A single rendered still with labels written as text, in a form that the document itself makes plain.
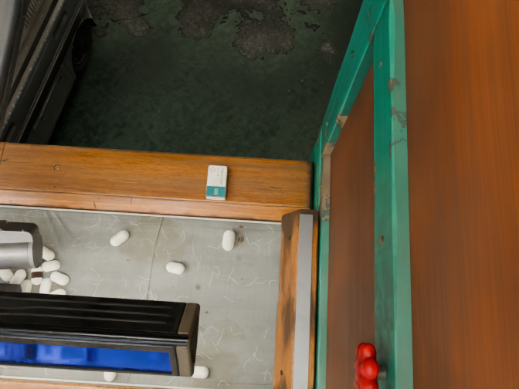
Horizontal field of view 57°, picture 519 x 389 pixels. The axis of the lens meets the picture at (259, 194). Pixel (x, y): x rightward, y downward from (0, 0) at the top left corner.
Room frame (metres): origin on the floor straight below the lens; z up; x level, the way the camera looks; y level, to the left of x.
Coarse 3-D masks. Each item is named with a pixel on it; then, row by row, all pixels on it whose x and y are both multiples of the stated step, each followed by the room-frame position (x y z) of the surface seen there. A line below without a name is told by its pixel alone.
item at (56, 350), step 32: (0, 320) -0.01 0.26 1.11; (32, 320) 0.00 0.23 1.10; (64, 320) 0.00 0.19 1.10; (96, 320) 0.00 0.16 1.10; (128, 320) 0.00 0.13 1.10; (160, 320) 0.00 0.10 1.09; (192, 320) 0.01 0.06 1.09; (0, 352) -0.04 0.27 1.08; (32, 352) -0.04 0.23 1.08; (64, 352) -0.03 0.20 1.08; (96, 352) -0.03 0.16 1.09; (128, 352) -0.03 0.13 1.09; (160, 352) -0.03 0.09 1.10; (192, 352) -0.03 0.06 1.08
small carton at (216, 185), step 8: (216, 168) 0.28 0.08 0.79; (224, 168) 0.28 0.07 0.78; (208, 176) 0.26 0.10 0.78; (216, 176) 0.26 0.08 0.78; (224, 176) 0.27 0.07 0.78; (208, 184) 0.25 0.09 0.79; (216, 184) 0.25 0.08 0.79; (224, 184) 0.25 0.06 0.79; (208, 192) 0.23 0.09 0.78; (216, 192) 0.23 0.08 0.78; (224, 192) 0.23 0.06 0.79
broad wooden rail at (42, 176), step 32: (0, 160) 0.28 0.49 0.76; (32, 160) 0.28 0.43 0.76; (64, 160) 0.29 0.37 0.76; (96, 160) 0.29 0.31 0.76; (128, 160) 0.29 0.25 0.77; (160, 160) 0.30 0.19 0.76; (192, 160) 0.30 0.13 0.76; (224, 160) 0.30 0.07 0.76; (256, 160) 0.31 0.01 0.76; (288, 160) 0.31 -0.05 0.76; (0, 192) 0.22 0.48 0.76; (32, 192) 0.22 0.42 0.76; (64, 192) 0.22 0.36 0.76; (96, 192) 0.23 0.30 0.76; (128, 192) 0.23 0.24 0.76; (160, 192) 0.23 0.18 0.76; (192, 192) 0.24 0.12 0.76; (256, 192) 0.24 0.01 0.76; (288, 192) 0.25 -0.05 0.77
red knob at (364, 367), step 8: (360, 344) -0.01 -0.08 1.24; (368, 344) -0.01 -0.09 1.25; (360, 352) -0.01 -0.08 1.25; (368, 352) -0.01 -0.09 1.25; (376, 352) -0.01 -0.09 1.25; (360, 360) -0.02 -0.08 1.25; (368, 360) -0.02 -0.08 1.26; (376, 360) -0.02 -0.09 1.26; (360, 368) -0.02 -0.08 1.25; (368, 368) -0.02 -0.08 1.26; (376, 368) -0.02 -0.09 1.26; (384, 368) -0.02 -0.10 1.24; (360, 376) -0.03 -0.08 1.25; (368, 376) -0.03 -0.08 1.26; (376, 376) -0.03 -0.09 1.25; (384, 376) -0.03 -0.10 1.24; (360, 384) -0.03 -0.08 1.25; (368, 384) -0.03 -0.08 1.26; (376, 384) -0.03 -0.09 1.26
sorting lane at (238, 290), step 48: (48, 240) 0.14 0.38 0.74; (96, 240) 0.14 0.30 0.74; (144, 240) 0.15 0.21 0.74; (192, 240) 0.15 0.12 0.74; (240, 240) 0.16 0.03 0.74; (96, 288) 0.06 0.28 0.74; (144, 288) 0.06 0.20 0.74; (192, 288) 0.07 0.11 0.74; (240, 288) 0.07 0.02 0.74; (240, 336) -0.01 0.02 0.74; (144, 384) -0.10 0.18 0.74; (192, 384) -0.10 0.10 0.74; (240, 384) -0.09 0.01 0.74
